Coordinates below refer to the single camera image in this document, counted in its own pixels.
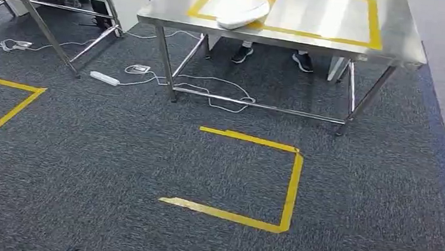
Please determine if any steel work bench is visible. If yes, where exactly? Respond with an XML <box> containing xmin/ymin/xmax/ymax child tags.
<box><xmin>128</xmin><ymin>0</ymin><xmax>433</xmax><ymax>143</ymax></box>

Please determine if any person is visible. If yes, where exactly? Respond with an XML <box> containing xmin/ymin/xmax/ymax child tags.
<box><xmin>230</xmin><ymin>39</ymin><xmax>316</xmax><ymax>74</ymax></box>

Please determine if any white power cable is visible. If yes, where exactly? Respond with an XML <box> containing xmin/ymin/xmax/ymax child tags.
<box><xmin>115</xmin><ymin>66</ymin><xmax>258</xmax><ymax>115</ymax></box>
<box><xmin>29</xmin><ymin>19</ymin><xmax>203</xmax><ymax>66</ymax></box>

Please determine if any white curved plastic panel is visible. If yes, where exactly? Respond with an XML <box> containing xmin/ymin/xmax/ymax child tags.
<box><xmin>216</xmin><ymin>0</ymin><xmax>272</xmax><ymax>33</ymax></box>

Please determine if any white power adapter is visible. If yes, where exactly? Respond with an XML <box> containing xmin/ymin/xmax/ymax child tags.
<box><xmin>0</xmin><ymin>38</ymin><xmax>34</xmax><ymax>54</ymax></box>
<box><xmin>124</xmin><ymin>63</ymin><xmax>152</xmax><ymax>76</ymax></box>

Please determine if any white power strip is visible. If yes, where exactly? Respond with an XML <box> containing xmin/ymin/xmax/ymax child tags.
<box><xmin>89</xmin><ymin>70</ymin><xmax>121</xmax><ymax>88</ymax></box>

